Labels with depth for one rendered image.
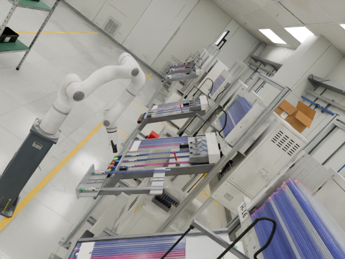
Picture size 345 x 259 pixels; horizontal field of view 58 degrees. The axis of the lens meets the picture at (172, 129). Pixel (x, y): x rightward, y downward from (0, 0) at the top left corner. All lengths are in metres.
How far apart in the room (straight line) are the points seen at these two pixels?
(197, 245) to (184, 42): 9.68
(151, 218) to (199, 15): 9.03
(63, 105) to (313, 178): 1.52
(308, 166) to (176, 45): 9.71
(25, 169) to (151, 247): 1.22
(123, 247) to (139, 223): 0.95
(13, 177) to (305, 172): 1.87
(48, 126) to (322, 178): 1.64
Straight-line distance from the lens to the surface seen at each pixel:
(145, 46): 10.93
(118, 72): 2.09
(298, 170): 1.32
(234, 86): 3.51
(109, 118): 2.24
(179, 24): 10.82
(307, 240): 1.01
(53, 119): 2.18
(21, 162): 2.35
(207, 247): 1.43
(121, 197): 1.97
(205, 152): 2.27
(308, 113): 2.67
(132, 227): 2.47
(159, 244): 1.46
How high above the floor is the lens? 1.78
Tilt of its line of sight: 15 degrees down
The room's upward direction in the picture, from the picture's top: 39 degrees clockwise
